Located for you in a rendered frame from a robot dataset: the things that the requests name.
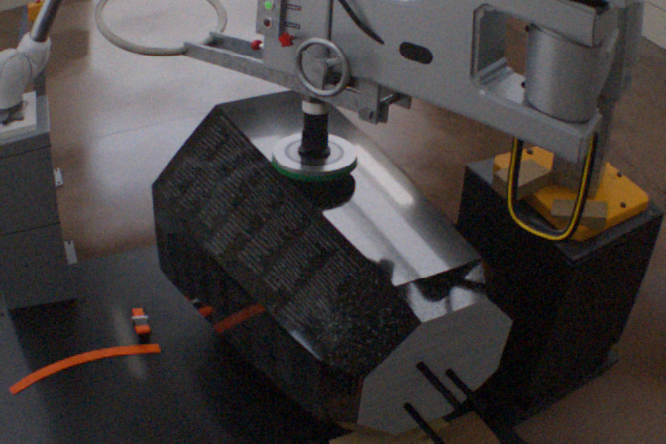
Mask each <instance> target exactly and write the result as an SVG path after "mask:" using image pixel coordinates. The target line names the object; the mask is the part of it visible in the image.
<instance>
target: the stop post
mask: <svg viewBox="0 0 666 444"><path fill-rule="evenodd" d="M43 1H44V0H41V2H39V3H35V2H33V3H29V4H28V8H29V13H28V18H29V21H32V27H33V24H34V22H35V20H36V17H37V15H38V13H39V10H40V8H41V6H42V3H43ZM33 89H34V91H36V97H39V96H43V95H46V75H45V68H43V70H42V71H41V72H40V73H39V74H38V75H37V76H36V77H35V78H34V79H33ZM54 174H55V188H58V187H61V186H63V182H62V178H61V174H60V170H59V168H58V169H55V170H54Z"/></svg>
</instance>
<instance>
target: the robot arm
mask: <svg viewBox="0 0 666 444"><path fill-rule="evenodd" d="M63 2H64V0H44V1H43V3H42V6H41V8H40V10H39V13H38V15H37V17H36V20H35V22H34V24H33V27H32V29H31V31H30V32H28V33H27V34H25V35H24V37H23V39H22V41H21V43H20V44H19V45H18V47H17V49H7V50H5V51H3V52H1V53H0V124H3V126H6V125H7V124H8V123H9V122H15V121H23V120H24V119H25V115H24V114H25V109H26V106H27V105H28V101H27V100H25V101H23V90H24V89H25V87H26V85H27V83H29V82H30V81H31V80H33V79H34V78H35V77H36V76H37V75H38V74H39V73H40V72H41V71H42V70H43V68H44V67H45V65H46V63H47V61H48V58H49V48H50V44H51V42H50V38H49V34H50V32H51V29H52V27H53V25H54V23H55V20H56V17H57V15H58V12H59V10H60V8H61V6H62V4H63Z"/></svg>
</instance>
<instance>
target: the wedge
mask: <svg viewBox="0 0 666 444"><path fill-rule="evenodd" d="M575 201H576V200H567V199H553V205H552V211H551V216H550V217H551V218H554V219H558V220H562V221H566V222H569V220H570V217H571V215H572V211H573V208H574V204H575ZM606 219H607V203H606V202H600V201H586V204H585V207H584V211H583V214H582V218H581V221H580V223H579V225H581V226H585V227H589V228H593V229H597V230H601V231H604V227H605V223H606Z"/></svg>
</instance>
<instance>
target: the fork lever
mask: <svg viewBox="0 0 666 444"><path fill-rule="evenodd" d="M209 36H211V37H212V39H213V43H212V44H211V45H209V46H205V45H201V44H198V43H194V42H190V41H184V44H183V45H184V46H185V47H186V49H187V52H186V54H185V55H183V56H187V57H190V58H194V59H197V60H200V61H204V62H207V63H210V64H214V65H217V66H220V67H224V68H227V69H230V70H233V71H236V72H240V73H243V74H246V75H249V76H252V77H254V78H258V79H261V80H264V81H267V82H270V83H273V84H276V85H279V86H282V87H285V88H288V89H291V90H294V91H297V92H300V93H303V94H306V95H308V96H311V97H314V98H317V99H320V100H323V101H325V102H328V103H331V104H334V105H336V106H339V107H342V108H345V109H347V110H350V111H353V112H355V113H358V108H359V92H357V91H354V90H351V89H348V88H345V90H344V91H343V92H342V93H340V94H339V95H337V96H334V97H328V98H325V97H319V96H317V95H314V94H313V93H311V92H310V91H308V90H307V89H306V88H305V87H304V86H303V85H302V84H301V82H300V81H299V79H298V78H296V77H293V76H290V75H286V74H283V73H279V72H275V71H272V70H268V69H264V68H263V66H262V61H263V49H262V48H260V49H259V50H253V49H252V48H251V42H252V40H248V39H244V38H240V37H236V36H232V35H228V34H224V33H220V32H216V31H209ZM336 86H337V84H334V83H330V84H328V85H325V89H324V90H330V89H333V88H335V87H336ZM349 88H352V89H355V90H358V91H360V79H359V78H356V77H353V76H352V86H351V87H349ZM380 99H382V100H380V109H379V122H381V123H384V124H385V123H386V122H387V121H388V111H389V106H390V105H392V104H395V105H397V106H400V107H403V108H405V109H408V110H409V109H410V108H411V99H412V96H409V95H406V94H404V93H401V92H398V91H395V90H392V89H389V88H386V87H383V86H381V94H380ZM359 116H360V117H361V118H362V119H363V121H365V120H370V119H371V117H372V111H371V110H370V109H369V108H368V107H362V108H360V109H359Z"/></svg>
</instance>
